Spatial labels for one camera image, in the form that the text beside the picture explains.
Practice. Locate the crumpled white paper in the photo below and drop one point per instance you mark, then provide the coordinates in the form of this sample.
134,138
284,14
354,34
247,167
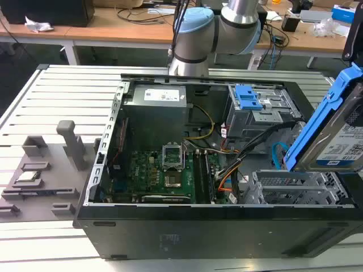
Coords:
38,25

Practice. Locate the small black box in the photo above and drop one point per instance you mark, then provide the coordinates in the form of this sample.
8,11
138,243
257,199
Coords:
290,24

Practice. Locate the blue disk bay latch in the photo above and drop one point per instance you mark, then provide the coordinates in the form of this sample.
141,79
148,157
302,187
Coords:
246,97

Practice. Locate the grey parts rack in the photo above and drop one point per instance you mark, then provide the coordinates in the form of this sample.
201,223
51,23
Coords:
45,209

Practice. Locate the wooden desk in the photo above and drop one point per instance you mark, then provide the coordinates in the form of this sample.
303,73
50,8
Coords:
127,31

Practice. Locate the grey power supply unit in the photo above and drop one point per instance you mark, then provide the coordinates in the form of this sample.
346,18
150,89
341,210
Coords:
158,113

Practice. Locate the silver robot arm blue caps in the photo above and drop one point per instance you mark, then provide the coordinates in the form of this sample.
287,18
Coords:
195,34

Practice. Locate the large black box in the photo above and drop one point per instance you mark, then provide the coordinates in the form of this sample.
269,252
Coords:
48,11

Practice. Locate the silver CPU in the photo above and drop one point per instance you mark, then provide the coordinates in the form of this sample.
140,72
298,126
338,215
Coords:
27,176

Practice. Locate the clear plastic wrap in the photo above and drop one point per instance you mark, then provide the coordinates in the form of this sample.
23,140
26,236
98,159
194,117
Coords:
330,27

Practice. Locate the blue cardboard box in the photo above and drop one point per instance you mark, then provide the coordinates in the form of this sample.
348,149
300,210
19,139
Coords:
343,12

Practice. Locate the CPU socket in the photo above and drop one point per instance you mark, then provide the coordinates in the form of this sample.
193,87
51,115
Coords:
172,181

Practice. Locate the black RAM slot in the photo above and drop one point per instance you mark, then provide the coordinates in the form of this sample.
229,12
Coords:
200,175
209,178

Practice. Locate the green motherboard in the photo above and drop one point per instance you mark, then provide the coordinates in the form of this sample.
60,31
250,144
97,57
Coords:
144,170

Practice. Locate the metal disk bay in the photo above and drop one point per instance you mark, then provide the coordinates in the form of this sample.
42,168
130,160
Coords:
255,122

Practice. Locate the black graphics card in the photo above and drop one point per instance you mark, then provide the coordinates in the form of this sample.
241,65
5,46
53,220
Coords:
166,199

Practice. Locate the black open PC case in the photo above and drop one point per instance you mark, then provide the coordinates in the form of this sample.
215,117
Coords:
198,232

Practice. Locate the flat grey device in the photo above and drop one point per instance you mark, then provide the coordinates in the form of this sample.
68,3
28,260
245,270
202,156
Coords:
314,15

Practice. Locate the hard disk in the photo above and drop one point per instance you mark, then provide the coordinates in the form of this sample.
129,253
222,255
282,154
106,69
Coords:
323,127

